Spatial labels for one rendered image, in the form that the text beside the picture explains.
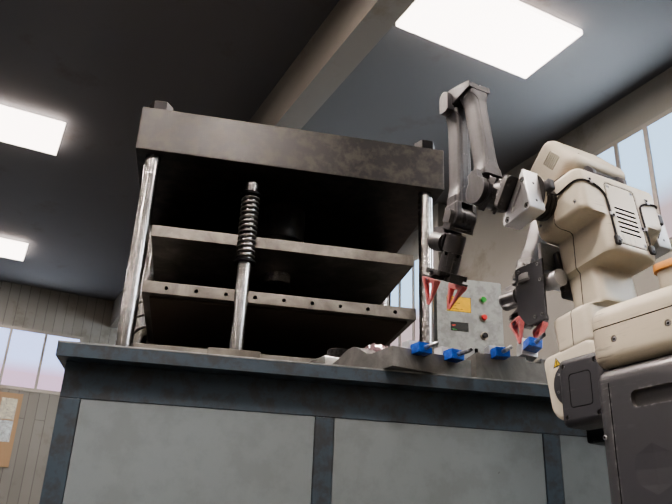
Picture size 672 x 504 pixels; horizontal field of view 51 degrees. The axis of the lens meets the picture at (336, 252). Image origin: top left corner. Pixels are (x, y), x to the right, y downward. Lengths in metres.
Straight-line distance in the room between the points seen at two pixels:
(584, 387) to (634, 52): 4.67
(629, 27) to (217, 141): 3.63
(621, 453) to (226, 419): 0.95
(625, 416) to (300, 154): 1.96
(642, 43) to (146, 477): 4.98
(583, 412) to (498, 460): 0.51
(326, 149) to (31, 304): 9.10
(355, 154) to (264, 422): 1.51
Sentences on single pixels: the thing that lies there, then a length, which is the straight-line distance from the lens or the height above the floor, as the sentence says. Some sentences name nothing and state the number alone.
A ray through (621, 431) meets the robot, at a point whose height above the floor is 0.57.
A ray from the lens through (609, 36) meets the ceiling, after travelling 5.84.
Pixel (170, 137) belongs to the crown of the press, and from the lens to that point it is 3.00.
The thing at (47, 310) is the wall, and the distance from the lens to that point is 11.76.
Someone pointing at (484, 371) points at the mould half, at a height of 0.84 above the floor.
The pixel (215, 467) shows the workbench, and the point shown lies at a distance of 1.85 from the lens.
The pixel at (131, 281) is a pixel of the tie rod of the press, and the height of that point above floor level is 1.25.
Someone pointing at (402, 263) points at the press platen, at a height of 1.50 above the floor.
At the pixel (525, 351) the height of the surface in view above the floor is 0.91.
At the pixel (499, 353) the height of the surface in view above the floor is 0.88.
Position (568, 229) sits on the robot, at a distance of 1.84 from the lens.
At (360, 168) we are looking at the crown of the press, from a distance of 3.04.
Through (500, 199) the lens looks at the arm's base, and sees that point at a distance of 1.79.
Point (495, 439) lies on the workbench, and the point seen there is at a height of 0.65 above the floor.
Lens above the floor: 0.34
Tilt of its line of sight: 23 degrees up
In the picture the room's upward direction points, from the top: 2 degrees clockwise
